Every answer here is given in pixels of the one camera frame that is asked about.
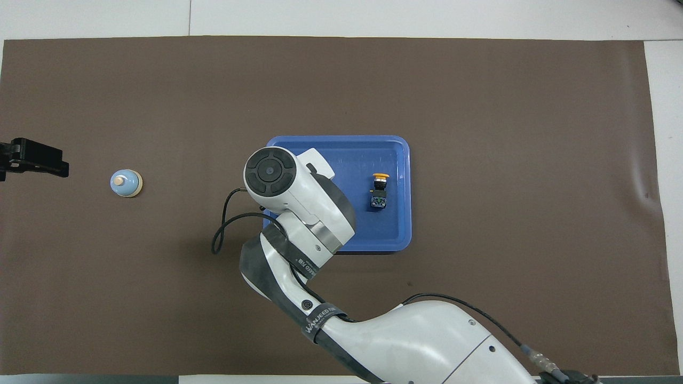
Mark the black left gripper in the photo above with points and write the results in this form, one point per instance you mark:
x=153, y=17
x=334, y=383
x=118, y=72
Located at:
x=29, y=154

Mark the yellow mushroom push button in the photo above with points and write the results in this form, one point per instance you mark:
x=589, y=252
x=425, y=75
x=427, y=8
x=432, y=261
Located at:
x=379, y=201

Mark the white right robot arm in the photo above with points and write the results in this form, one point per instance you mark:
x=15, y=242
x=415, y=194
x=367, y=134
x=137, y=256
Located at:
x=427, y=341

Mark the light blue call bell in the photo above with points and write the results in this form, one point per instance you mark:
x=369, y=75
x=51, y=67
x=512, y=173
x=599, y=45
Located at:
x=124, y=183

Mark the blue plastic tray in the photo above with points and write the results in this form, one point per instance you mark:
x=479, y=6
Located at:
x=384, y=154

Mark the brown table mat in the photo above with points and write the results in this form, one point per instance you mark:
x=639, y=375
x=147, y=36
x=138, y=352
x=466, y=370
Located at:
x=533, y=160

